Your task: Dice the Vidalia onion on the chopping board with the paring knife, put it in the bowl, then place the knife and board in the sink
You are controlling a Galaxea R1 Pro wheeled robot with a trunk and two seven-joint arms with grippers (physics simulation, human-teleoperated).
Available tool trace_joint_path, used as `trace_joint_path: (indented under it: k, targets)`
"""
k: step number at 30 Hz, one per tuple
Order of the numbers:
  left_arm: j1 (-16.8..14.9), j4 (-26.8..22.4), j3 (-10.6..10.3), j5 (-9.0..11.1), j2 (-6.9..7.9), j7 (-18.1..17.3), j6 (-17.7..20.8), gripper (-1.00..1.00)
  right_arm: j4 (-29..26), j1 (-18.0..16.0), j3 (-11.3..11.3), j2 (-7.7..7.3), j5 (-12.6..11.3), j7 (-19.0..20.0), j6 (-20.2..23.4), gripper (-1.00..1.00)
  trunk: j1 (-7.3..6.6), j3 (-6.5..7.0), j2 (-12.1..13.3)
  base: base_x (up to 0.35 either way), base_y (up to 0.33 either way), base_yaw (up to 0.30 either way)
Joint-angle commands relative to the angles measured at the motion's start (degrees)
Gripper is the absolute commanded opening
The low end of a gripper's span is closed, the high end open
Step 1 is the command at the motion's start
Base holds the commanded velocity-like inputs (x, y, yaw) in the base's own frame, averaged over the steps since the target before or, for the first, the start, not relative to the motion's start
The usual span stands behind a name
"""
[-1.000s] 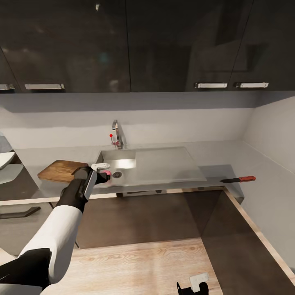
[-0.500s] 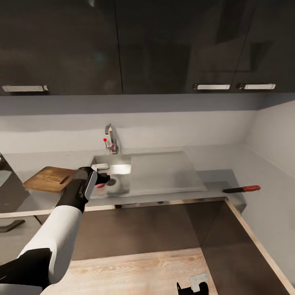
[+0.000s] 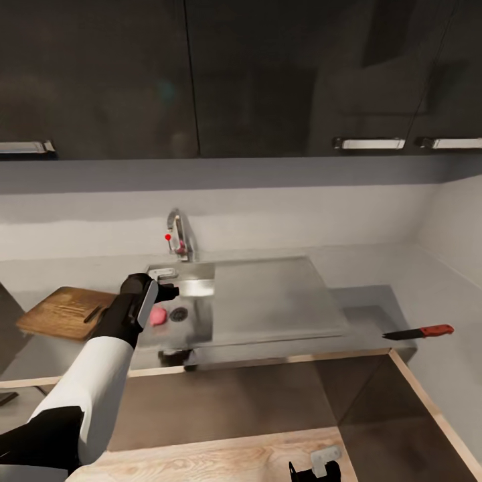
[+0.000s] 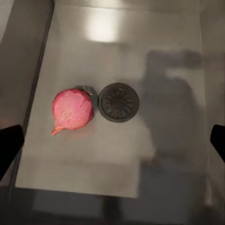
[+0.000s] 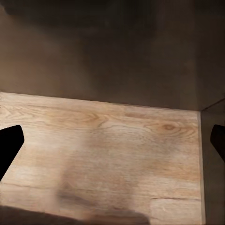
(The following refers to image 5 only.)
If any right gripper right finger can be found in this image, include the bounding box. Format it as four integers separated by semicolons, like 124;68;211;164
210;124;225;162

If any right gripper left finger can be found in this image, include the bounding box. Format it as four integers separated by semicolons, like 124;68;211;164
0;125;24;181

